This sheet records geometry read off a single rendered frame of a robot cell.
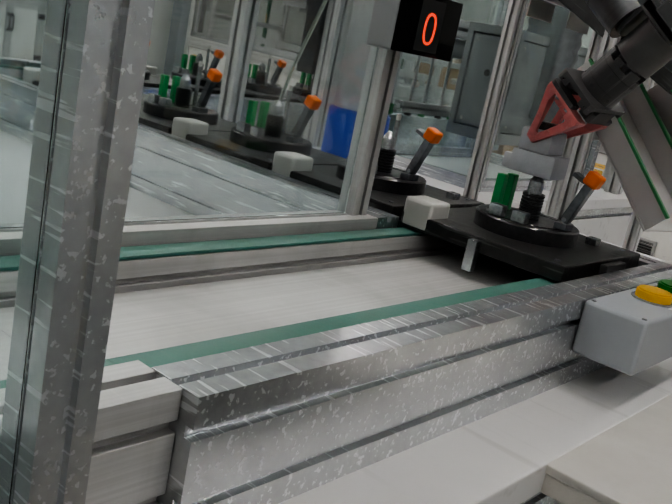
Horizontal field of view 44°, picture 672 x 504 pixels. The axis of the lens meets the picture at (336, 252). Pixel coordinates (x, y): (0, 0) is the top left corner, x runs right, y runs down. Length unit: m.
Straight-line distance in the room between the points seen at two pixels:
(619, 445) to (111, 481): 0.51
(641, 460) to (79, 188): 0.61
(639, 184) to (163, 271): 0.76
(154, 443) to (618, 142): 0.98
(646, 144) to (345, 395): 0.95
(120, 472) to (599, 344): 0.57
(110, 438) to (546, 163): 0.77
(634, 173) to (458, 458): 0.71
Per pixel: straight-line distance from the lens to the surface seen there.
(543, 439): 0.81
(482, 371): 0.77
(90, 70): 0.35
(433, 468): 0.70
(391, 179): 1.23
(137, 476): 0.52
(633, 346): 0.91
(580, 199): 1.12
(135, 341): 0.68
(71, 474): 0.41
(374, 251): 1.05
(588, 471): 0.78
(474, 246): 1.05
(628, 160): 1.33
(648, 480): 0.80
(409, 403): 0.69
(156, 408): 0.50
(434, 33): 1.04
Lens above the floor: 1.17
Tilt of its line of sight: 14 degrees down
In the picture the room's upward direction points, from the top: 12 degrees clockwise
